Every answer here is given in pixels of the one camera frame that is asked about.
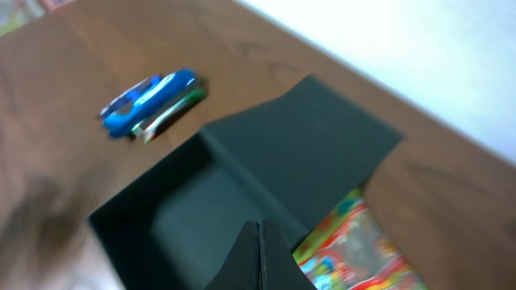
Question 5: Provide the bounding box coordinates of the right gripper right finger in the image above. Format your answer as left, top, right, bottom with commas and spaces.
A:
260, 219, 316, 290

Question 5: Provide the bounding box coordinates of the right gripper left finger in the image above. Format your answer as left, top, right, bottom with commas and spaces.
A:
205, 221, 261, 290

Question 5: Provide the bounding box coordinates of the Haribo worms gummy bag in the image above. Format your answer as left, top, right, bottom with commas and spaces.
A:
293, 188, 427, 290

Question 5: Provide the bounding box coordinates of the blue Oreo cookie pack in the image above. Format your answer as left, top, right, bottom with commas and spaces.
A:
101, 68, 198, 139

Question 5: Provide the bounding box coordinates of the dark green open box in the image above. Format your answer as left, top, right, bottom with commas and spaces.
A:
89, 76, 401, 289

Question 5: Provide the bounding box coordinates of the green wrapped snack bar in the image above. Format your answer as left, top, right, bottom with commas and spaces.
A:
127, 79, 208, 143

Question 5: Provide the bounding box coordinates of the purple Dairy Milk bar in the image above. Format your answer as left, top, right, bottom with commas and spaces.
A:
98, 74, 162, 118

